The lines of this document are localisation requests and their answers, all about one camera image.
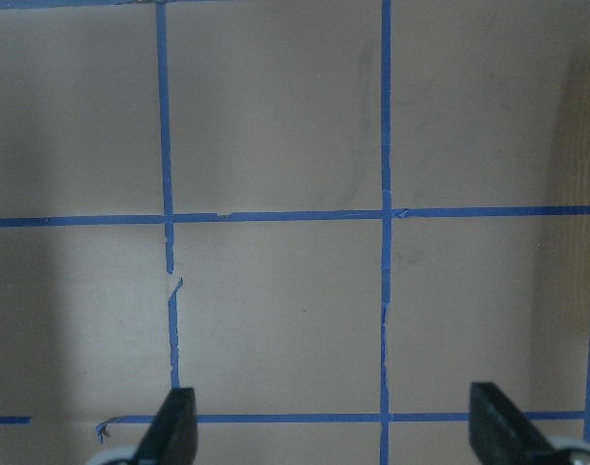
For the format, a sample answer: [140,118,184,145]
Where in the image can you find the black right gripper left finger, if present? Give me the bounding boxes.
[136,387,199,465]

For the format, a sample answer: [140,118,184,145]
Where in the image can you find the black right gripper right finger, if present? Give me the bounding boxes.
[469,382,569,465]

